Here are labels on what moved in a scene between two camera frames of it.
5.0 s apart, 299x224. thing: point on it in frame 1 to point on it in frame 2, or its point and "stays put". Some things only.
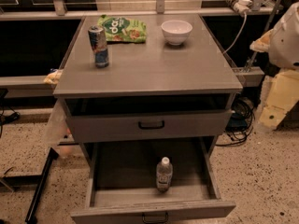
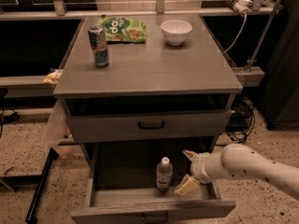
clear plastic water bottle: x=164 y=175 stays put
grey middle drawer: x=99 y=126 stays put
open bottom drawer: x=121 y=181 stays put
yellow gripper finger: x=282 y=94 to x=205 y=166
